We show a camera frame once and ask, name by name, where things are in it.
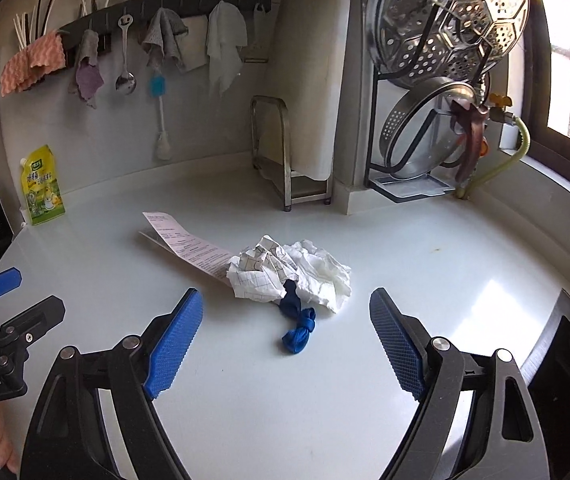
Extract metal pot lid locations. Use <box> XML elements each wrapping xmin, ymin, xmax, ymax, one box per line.
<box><xmin>381</xmin><ymin>77</ymin><xmax>480</xmax><ymax>181</ymax></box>

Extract bundle of white chopsticks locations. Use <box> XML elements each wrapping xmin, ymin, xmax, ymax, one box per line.
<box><xmin>12</xmin><ymin>0</ymin><xmax>61</xmax><ymax>53</ymax></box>

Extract person's left hand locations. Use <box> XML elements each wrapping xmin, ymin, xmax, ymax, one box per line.
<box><xmin>0</xmin><ymin>402</ymin><xmax>21</xmax><ymax>476</ymax></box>

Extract metal cutting board stand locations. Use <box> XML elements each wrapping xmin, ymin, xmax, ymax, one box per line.
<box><xmin>250</xmin><ymin>95</ymin><xmax>333</xmax><ymax>211</ymax></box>

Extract brown hanging utensil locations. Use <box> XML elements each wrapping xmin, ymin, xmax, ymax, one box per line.
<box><xmin>449</xmin><ymin>97</ymin><xmax>490</xmax><ymax>188</ymax></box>

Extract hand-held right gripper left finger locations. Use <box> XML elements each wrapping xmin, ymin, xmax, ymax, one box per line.
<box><xmin>32</xmin><ymin>287</ymin><xmax>204</xmax><ymax>480</ymax></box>

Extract white wall box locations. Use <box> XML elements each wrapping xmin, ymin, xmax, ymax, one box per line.
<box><xmin>499</xmin><ymin>122</ymin><xmax>522</xmax><ymax>151</ymax></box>

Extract dark chopsticks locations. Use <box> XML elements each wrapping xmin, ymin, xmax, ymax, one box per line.
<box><xmin>30</xmin><ymin>0</ymin><xmax>61</xmax><ymax>41</ymax></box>

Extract blue white bottle brush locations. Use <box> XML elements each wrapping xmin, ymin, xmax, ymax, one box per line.
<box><xmin>149</xmin><ymin>74</ymin><xmax>173</xmax><ymax>162</ymax></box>

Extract perforated metal steamer tray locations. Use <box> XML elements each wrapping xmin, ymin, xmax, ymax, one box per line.
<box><xmin>372</xmin><ymin>0</ymin><xmax>530</xmax><ymax>91</ymax></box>

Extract grey wall hook rack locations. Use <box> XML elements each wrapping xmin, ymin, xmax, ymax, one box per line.
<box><xmin>58</xmin><ymin>0</ymin><xmax>272</xmax><ymax>53</ymax></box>

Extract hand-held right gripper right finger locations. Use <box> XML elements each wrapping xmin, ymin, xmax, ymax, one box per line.
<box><xmin>369</xmin><ymin>287</ymin><xmax>550</xmax><ymax>480</ymax></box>

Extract white hanging cloth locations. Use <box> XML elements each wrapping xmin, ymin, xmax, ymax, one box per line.
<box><xmin>206</xmin><ymin>0</ymin><xmax>248</xmax><ymax>98</ymax></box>

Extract black wire dish rack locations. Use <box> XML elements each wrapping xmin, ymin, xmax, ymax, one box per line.
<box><xmin>363</xmin><ymin>0</ymin><xmax>496</xmax><ymax>204</ymax></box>

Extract grey purple hanging cloth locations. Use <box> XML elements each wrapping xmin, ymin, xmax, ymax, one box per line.
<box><xmin>68</xmin><ymin>30</ymin><xmax>106</xmax><ymax>110</ymax></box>

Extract white cutting board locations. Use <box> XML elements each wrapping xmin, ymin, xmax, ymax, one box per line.
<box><xmin>263</xmin><ymin>0</ymin><xmax>353</xmax><ymax>181</ymax></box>

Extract brass gas valve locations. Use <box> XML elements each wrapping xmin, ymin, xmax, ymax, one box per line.
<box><xmin>487</xmin><ymin>92</ymin><xmax>516</xmax><ymax>126</ymax></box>

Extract yellow spouted pouch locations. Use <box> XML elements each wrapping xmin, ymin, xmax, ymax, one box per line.
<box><xmin>19</xmin><ymin>145</ymin><xmax>66</xmax><ymax>227</ymax></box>

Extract printed paper receipt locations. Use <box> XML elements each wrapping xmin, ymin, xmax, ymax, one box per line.
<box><xmin>138</xmin><ymin>211</ymin><xmax>236</xmax><ymax>281</ymax></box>

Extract yellow gas hose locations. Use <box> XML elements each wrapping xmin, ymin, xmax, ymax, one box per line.
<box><xmin>455</xmin><ymin>117</ymin><xmax>530</xmax><ymax>200</ymax></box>

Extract metal ladle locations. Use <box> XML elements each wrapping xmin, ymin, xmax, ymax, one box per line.
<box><xmin>115</xmin><ymin>16</ymin><xmax>137</xmax><ymax>96</ymax></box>

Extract white tissue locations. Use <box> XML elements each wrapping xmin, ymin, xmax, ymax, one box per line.
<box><xmin>277</xmin><ymin>240</ymin><xmax>353</xmax><ymax>314</ymax></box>

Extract pink sponge cloth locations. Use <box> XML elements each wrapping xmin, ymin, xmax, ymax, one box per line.
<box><xmin>0</xmin><ymin>30</ymin><xmax>66</xmax><ymax>97</ymax></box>

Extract grid paper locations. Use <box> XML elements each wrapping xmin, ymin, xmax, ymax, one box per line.
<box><xmin>226</xmin><ymin>235</ymin><xmax>296</xmax><ymax>303</ymax></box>

